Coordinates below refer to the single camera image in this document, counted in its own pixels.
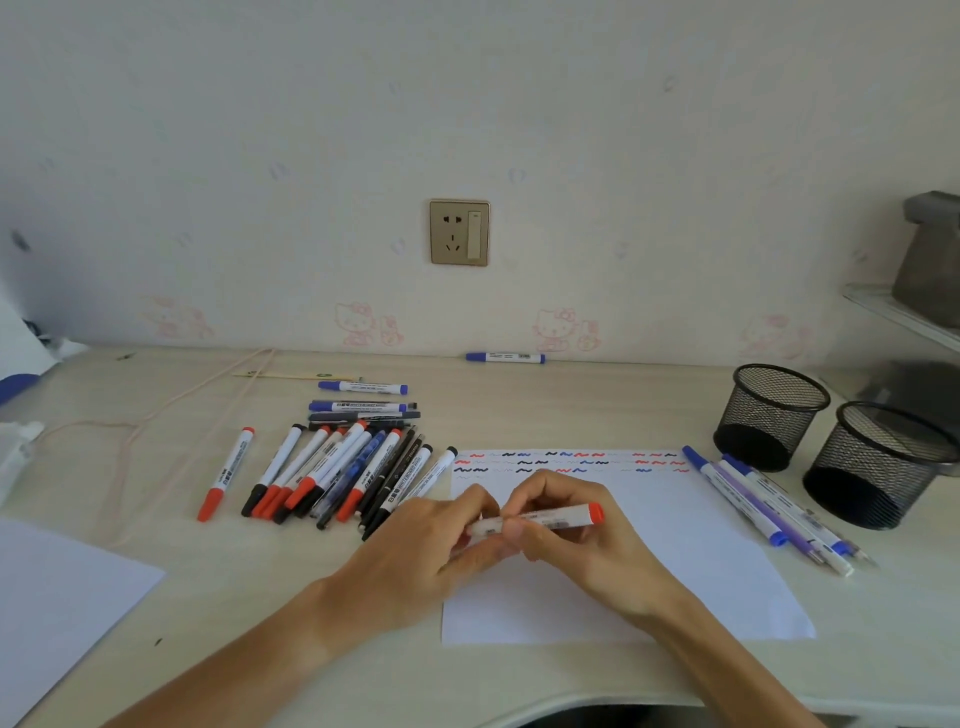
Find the person's left hand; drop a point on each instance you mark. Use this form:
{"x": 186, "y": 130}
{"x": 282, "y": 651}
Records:
{"x": 405, "y": 570}

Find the red-capped white marker pen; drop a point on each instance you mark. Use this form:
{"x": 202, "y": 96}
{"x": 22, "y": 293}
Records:
{"x": 577, "y": 514}
{"x": 226, "y": 474}
{"x": 268, "y": 514}
{"x": 375, "y": 469}
{"x": 259, "y": 512}
{"x": 330, "y": 461}

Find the white slim pen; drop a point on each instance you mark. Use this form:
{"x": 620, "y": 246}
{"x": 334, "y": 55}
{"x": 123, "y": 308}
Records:
{"x": 841, "y": 570}

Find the gold wall socket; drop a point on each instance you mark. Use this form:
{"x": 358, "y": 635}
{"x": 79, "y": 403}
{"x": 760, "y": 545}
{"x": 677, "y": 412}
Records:
{"x": 448, "y": 232}

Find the black click pen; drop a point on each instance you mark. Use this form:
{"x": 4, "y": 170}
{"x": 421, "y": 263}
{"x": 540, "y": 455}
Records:
{"x": 330, "y": 422}

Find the paper-wrapped chopsticks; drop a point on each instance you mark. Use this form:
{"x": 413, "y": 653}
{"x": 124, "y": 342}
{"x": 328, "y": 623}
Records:
{"x": 292, "y": 375}

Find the black slim pen silver tip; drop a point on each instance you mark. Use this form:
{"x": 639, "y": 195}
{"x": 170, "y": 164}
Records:
{"x": 411, "y": 435}
{"x": 405, "y": 465}

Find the white paper sheet with squiggles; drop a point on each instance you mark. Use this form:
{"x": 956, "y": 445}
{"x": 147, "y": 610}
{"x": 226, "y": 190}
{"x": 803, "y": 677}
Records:
{"x": 712, "y": 585}

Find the crumpled white tissue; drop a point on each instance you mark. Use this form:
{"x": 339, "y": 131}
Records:
{"x": 15, "y": 457}

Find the light wooden table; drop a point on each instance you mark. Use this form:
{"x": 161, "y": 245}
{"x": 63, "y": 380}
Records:
{"x": 225, "y": 585}

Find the blue slim pen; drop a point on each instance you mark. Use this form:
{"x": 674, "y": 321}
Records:
{"x": 360, "y": 461}

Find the black mesh cup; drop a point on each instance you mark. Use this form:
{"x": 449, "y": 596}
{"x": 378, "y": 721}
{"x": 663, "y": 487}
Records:
{"x": 769, "y": 416}
{"x": 874, "y": 465}

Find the person's left forearm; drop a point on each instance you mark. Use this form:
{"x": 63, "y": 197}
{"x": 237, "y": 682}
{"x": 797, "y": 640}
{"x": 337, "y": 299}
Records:
{"x": 225, "y": 675}

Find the white plastic bag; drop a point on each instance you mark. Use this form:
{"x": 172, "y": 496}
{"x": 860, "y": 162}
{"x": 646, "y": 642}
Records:
{"x": 22, "y": 352}

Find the small white scrap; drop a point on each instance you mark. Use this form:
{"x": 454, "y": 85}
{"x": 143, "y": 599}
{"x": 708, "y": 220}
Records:
{"x": 70, "y": 346}

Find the purple slim pen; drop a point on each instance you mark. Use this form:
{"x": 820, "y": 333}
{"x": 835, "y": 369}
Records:
{"x": 765, "y": 510}

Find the person's right hand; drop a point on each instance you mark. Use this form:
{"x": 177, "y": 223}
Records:
{"x": 600, "y": 562}

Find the blank white paper sheet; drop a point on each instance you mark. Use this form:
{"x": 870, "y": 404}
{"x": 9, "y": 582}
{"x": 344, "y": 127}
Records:
{"x": 60, "y": 607}

